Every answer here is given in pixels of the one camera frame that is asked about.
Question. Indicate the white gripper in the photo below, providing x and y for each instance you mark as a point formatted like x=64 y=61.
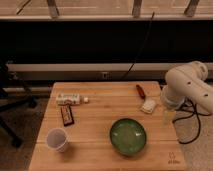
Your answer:
x=172 y=100

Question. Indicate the green ceramic bowl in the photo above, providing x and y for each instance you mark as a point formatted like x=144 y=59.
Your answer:
x=127 y=136

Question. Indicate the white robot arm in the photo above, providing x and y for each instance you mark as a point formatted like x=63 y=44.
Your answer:
x=186 y=81

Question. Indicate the white wrapped packet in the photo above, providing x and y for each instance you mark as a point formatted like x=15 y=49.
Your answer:
x=148 y=106

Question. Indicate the brown chocolate bar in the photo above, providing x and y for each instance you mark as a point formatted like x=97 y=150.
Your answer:
x=67 y=115

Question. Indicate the white plastic cup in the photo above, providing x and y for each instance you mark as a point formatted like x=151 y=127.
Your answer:
x=57 y=140

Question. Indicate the black office chair base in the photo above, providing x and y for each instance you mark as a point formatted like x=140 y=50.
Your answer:
x=6 y=75

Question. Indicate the grey wall rail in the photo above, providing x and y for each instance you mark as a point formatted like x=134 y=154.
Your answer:
x=89 y=72

